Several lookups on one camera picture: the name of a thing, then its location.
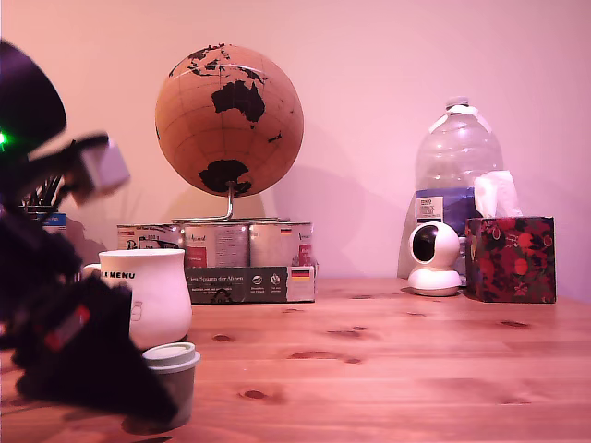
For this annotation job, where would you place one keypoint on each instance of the metal globe stand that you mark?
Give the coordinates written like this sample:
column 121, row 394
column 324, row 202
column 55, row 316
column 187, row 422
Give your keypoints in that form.
column 229, row 203

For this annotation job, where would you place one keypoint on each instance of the small white round camera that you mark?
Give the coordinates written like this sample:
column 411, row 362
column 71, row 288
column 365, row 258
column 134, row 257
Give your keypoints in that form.
column 436, row 272

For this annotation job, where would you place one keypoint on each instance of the thrive branded tube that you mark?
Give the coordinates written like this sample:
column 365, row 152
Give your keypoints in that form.
column 53, row 220

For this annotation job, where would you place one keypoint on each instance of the large clear water bottle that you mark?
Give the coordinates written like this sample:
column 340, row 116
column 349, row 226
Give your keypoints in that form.
column 454, row 152

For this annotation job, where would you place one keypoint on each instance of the floral tissue box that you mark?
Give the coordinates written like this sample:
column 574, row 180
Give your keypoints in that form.
column 510, row 260

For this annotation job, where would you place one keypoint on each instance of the white mug with menu print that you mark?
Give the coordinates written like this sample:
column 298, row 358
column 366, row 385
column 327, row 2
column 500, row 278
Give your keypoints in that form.
column 159, row 295

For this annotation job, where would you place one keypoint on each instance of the tin can with label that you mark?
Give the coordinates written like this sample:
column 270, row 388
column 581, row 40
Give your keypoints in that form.
column 217, row 244
column 148, row 237
column 279, row 244

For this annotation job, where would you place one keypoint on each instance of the cork globe with black continents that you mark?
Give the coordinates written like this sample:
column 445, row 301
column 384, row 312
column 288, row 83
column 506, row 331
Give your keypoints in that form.
column 231, row 138

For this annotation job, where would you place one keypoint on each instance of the cardboard tray of cans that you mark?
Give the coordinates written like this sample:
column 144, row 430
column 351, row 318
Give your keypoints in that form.
column 240, row 283

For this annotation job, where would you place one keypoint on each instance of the grey coffee capsule numbered two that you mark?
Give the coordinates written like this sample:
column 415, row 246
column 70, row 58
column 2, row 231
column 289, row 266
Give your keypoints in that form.
column 177, row 369

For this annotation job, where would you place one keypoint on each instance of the white tissue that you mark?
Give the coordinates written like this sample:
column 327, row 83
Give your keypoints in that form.
column 496, row 194

